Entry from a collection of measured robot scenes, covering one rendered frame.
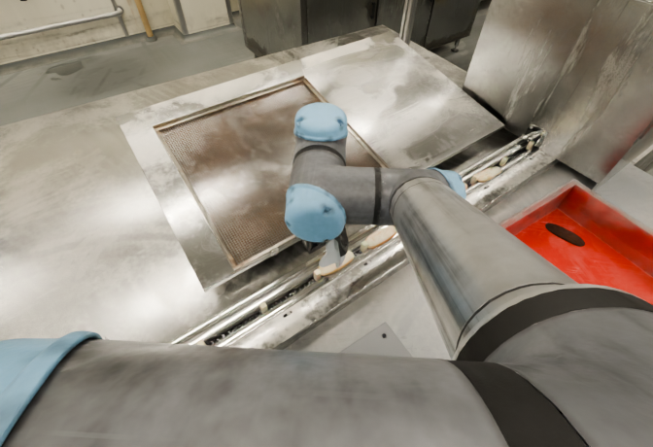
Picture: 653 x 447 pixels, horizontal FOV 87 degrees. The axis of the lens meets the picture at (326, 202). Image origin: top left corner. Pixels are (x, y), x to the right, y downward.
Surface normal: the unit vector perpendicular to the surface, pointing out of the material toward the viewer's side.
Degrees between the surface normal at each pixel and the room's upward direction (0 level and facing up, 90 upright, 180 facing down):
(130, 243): 0
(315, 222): 90
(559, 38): 90
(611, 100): 90
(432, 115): 10
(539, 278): 34
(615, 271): 0
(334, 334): 0
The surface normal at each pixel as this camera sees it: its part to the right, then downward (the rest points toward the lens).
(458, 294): -0.86, -0.50
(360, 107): 0.11, -0.54
